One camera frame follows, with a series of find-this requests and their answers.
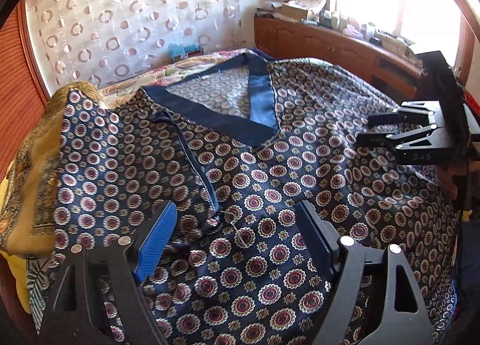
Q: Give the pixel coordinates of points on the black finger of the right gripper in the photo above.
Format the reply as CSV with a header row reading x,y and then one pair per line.
x,y
375,139

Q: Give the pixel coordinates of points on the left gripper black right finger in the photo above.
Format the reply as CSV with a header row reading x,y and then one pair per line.
x,y
321,240

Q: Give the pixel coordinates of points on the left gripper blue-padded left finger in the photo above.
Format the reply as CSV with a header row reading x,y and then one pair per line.
x,y
151,238

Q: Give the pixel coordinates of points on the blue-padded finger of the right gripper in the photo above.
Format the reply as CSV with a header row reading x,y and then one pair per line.
x,y
390,118

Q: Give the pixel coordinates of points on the navy medallion patterned shirt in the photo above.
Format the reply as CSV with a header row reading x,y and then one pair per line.
x,y
235,148

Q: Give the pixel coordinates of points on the person's right hand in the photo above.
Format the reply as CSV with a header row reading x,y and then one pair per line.
x,y
454,180

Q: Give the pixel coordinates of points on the wooden window-side cabinet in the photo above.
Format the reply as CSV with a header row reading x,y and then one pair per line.
x,y
383,69

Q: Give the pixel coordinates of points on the yellow plush toy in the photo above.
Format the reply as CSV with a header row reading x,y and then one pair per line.
x,y
16,265

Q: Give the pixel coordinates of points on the cardboard box on cabinet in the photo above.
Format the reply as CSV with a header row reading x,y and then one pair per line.
x,y
302,9

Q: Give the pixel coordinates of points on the floral bed quilt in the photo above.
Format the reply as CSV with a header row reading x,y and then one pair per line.
x,y
117,94

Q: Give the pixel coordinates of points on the blue toy at bedhead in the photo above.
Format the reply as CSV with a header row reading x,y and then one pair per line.
x,y
177,52

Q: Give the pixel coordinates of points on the wooden louvered wardrobe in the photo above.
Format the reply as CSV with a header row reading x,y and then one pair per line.
x,y
23,100

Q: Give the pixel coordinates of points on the circle patterned sheer curtain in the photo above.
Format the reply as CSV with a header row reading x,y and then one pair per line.
x,y
106,41

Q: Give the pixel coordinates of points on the window with wooden frame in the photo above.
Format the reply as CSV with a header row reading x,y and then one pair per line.
x,y
430,25

